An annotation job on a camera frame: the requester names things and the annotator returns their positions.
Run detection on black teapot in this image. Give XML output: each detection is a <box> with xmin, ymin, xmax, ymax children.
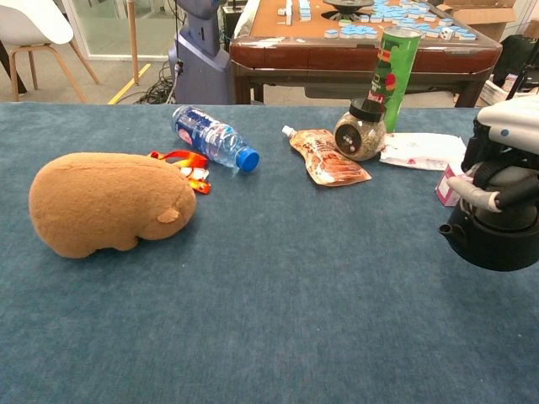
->
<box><xmin>437</xmin><ymin>167</ymin><xmax>539</xmax><ymax>273</ymax></box>

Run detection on brown plush capybara toy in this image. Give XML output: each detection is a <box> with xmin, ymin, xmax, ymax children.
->
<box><xmin>28</xmin><ymin>151</ymin><xmax>198</xmax><ymax>259</ymax></box>

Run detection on black round dish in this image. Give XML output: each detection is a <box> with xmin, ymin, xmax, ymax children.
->
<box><xmin>322</xmin><ymin>0</ymin><xmax>376</xmax><ymax>21</ymax></box>

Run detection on white stacked boxes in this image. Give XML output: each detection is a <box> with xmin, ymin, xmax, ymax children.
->
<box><xmin>479</xmin><ymin>73</ymin><xmax>519</xmax><ymax>106</ymax></box>

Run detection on green chips can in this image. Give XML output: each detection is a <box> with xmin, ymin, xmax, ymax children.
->
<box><xmin>369</xmin><ymin>25</ymin><xmax>423</xmax><ymax>134</ymax></box>

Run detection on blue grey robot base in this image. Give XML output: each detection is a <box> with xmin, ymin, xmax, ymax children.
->
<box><xmin>168</xmin><ymin>0</ymin><xmax>234</xmax><ymax>105</ymax></box>

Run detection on blue label water bottle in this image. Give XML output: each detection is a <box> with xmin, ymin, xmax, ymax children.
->
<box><xmin>170</xmin><ymin>104</ymin><xmax>261</xmax><ymax>173</ymax></box>

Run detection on wooden pole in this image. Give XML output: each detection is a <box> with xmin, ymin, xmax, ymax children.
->
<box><xmin>125</xmin><ymin>0</ymin><xmax>141</xmax><ymax>87</ymax></box>

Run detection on glass spice jar black lid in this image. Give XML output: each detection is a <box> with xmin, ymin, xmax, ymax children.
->
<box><xmin>333</xmin><ymin>98</ymin><xmax>387</xmax><ymax>162</ymax></box>

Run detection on black bag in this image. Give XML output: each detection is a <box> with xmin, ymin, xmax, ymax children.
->
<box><xmin>492</xmin><ymin>34</ymin><xmax>539</xmax><ymax>92</ymax></box>

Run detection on brown mahjong table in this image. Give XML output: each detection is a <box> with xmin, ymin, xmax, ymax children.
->
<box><xmin>229</xmin><ymin>0</ymin><xmax>504</xmax><ymax>109</ymax></box>

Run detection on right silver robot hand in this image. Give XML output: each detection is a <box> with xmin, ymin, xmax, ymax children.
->
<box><xmin>446</xmin><ymin>116</ymin><xmax>539</xmax><ymax>212</ymax></box>

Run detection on black tripod stand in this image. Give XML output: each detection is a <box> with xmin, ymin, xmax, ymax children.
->
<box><xmin>506</xmin><ymin>53</ymin><xmax>539</xmax><ymax>101</ymax></box>

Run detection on blue table cloth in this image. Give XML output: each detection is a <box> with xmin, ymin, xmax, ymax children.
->
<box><xmin>0</xmin><ymin>102</ymin><xmax>539</xmax><ymax>404</ymax></box>

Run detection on orange lanyard with card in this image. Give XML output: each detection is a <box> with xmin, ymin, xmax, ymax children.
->
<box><xmin>149</xmin><ymin>150</ymin><xmax>211</xmax><ymax>195</ymax></box>

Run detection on brown spout pouch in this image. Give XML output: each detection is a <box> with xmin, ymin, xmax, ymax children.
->
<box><xmin>280</xmin><ymin>125</ymin><xmax>373</xmax><ymax>188</ymax></box>

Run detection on cardboard box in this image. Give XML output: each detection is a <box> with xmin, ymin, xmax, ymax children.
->
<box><xmin>437</xmin><ymin>0</ymin><xmax>517</xmax><ymax>42</ymax></box>

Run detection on pink white carton box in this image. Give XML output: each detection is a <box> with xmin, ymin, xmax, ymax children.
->
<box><xmin>435</xmin><ymin>162</ymin><xmax>477</xmax><ymax>208</ymax></box>

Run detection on white chair wooden legs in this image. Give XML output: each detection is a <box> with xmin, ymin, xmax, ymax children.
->
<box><xmin>0</xmin><ymin>0</ymin><xmax>101</xmax><ymax>104</ymax></box>

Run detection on black cable tangle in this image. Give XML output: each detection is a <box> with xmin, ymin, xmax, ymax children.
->
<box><xmin>134</xmin><ymin>62</ymin><xmax>180</xmax><ymax>105</ymax></box>

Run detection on white wet wipes pack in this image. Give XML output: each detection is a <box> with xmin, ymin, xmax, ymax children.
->
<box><xmin>378</xmin><ymin>131</ymin><xmax>469</xmax><ymax>172</ymax></box>

